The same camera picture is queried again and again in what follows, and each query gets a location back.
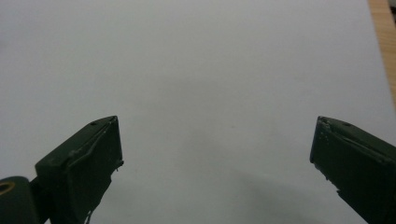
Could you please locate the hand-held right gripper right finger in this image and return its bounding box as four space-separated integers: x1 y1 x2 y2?
309 116 396 224

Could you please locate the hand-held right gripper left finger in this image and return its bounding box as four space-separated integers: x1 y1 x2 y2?
35 115 124 224

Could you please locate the light wooden table edge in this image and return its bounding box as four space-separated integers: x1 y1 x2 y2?
367 0 396 110

